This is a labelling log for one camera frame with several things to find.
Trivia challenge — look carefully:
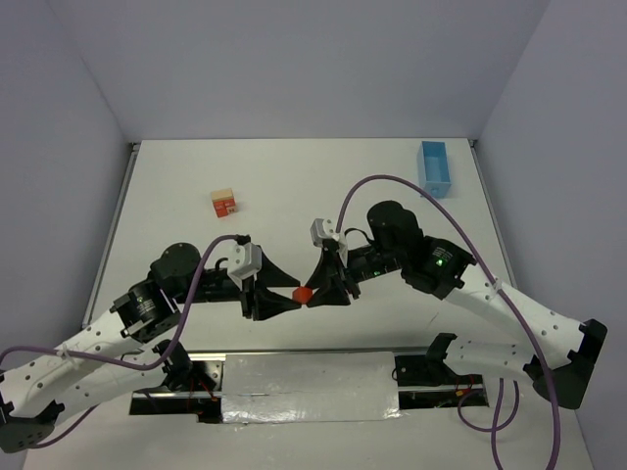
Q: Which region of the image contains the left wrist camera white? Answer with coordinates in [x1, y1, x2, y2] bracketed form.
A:
[226, 243, 263, 290]

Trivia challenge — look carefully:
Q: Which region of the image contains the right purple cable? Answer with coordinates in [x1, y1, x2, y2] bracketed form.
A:
[335, 174, 562, 470]

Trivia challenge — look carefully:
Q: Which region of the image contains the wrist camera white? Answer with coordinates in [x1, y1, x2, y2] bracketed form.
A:
[310, 218, 349, 257]
[226, 243, 263, 290]

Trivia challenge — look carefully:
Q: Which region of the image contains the natural wood block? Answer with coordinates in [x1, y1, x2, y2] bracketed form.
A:
[211, 188, 234, 201]

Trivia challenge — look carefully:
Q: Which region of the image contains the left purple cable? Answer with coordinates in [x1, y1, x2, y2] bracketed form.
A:
[0, 233, 251, 449]

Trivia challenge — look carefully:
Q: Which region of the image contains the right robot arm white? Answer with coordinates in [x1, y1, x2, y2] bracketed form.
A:
[307, 201, 607, 409]

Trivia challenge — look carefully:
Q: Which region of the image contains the silver foil tape sheet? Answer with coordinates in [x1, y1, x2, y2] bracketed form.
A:
[221, 352, 401, 424]

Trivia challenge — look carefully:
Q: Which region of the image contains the red house-shaped block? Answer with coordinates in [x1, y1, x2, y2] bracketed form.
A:
[292, 286, 314, 305]

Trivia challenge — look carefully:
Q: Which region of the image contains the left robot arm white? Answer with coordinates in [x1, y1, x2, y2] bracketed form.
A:
[1, 235, 301, 453]

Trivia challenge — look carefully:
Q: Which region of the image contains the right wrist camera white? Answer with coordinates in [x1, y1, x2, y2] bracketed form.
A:
[310, 218, 349, 257]

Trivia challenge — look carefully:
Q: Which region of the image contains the blue plastic box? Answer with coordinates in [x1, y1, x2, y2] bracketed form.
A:
[417, 141, 452, 199]

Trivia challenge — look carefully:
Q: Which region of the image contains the purple cable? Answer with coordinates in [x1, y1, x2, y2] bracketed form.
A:
[335, 174, 562, 470]
[0, 233, 251, 449]

